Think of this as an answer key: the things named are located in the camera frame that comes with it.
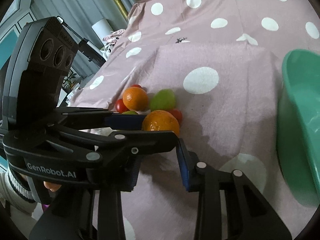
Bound striped sleeve left forearm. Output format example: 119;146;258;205
1;169;37;215

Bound grey curtain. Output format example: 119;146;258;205
30;0;141;75

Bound white cylinder lamp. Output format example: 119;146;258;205
92;18;113;44

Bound red cherry tomato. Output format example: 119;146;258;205
131;84;142;88
114;99;129;113
168;108;183;124

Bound orange mandarin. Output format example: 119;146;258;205
142;110;180;137
122;87;149;111

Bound green plum fruit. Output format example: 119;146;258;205
150;89;176;111

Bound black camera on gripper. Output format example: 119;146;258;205
1;17;78;134

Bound green plastic bowl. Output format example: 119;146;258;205
276;49;319;206

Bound person left hand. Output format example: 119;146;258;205
43;181;61;192

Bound pink polka dot cloth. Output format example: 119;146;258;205
71;0;319;237

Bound black phone stand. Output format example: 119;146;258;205
56;16;106;67

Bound red cherry tomato top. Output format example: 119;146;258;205
131;84;142;88

